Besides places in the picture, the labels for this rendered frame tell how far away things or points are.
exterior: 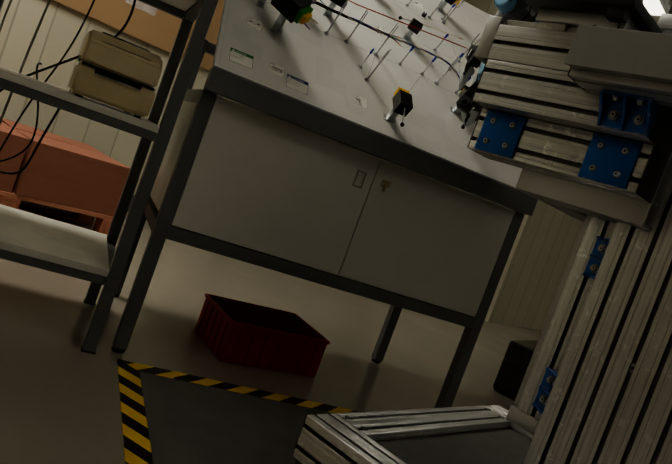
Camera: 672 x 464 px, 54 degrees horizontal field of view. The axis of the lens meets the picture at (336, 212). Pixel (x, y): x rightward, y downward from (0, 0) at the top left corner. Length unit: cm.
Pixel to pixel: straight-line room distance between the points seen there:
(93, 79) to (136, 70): 12
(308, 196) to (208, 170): 32
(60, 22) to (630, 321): 356
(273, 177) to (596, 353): 105
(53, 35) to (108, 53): 231
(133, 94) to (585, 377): 132
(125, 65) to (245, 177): 45
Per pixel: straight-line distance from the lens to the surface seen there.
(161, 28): 450
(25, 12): 418
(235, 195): 197
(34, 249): 193
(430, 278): 226
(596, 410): 141
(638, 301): 139
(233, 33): 205
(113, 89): 190
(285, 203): 201
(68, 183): 337
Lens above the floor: 69
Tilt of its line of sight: 3 degrees down
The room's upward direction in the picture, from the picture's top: 20 degrees clockwise
